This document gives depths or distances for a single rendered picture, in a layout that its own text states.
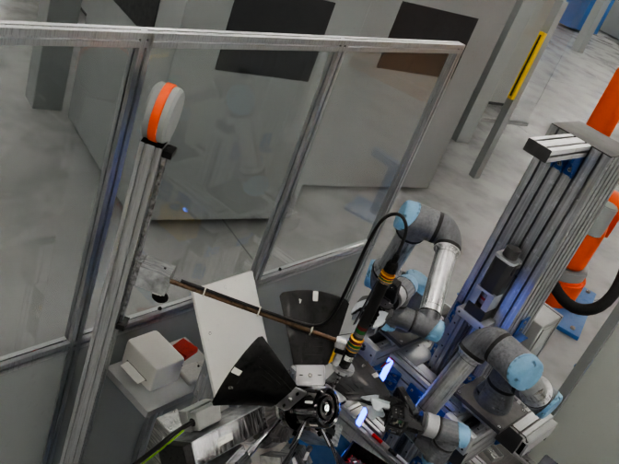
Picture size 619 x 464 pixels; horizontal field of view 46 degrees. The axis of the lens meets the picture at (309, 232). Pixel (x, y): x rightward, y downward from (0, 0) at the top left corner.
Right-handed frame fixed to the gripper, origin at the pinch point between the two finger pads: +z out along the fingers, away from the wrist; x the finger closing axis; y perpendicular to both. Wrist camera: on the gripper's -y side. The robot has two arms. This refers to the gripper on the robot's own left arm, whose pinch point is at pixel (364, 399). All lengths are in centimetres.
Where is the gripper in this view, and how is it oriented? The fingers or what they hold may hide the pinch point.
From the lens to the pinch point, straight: 236.9
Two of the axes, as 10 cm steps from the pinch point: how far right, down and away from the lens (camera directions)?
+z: -9.4, -3.3, -0.9
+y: -1.2, 5.5, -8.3
